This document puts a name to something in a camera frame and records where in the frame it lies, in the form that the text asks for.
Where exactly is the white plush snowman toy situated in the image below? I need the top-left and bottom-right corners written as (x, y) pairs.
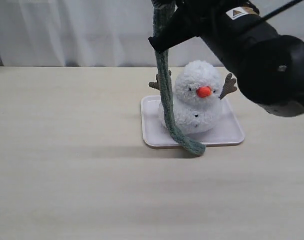
top-left (148, 60), bottom-right (238, 135)

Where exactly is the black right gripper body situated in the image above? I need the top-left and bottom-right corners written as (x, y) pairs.
top-left (175, 0), bottom-right (261, 48)

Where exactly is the green fuzzy scarf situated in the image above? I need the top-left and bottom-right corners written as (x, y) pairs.
top-left (151, 0), bottom-right (206, 156)

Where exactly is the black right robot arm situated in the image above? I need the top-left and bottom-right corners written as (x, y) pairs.
top-left (177, 0), bottom-right (304, 117)

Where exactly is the white backdrop curtain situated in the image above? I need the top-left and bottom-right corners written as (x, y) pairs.
top-left (0, 0), bottom-right (304, 68)

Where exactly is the white square tray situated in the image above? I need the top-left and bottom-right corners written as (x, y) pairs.
top-left (140, 95), bottom-right (245, 149)

